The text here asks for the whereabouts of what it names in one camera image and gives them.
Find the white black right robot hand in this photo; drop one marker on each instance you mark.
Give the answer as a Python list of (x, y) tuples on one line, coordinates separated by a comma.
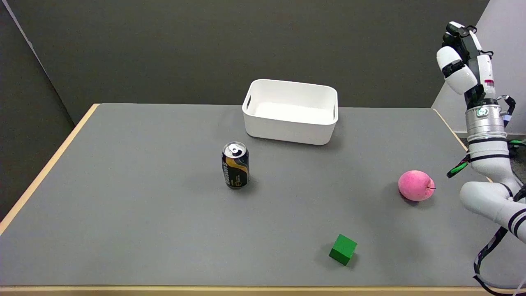
[(460, 76)]

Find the black gold drink can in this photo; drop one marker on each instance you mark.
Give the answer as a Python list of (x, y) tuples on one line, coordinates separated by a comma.
[(236, 168)]

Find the pink toy peach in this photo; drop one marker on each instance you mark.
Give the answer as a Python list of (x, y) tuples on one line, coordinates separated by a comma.
[(415, 186)]

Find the white plastic storage bin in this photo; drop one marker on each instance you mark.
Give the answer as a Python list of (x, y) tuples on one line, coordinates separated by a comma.
[(289, 115)]

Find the green cube block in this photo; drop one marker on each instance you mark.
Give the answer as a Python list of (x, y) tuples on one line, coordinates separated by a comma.
[(342, 249)]

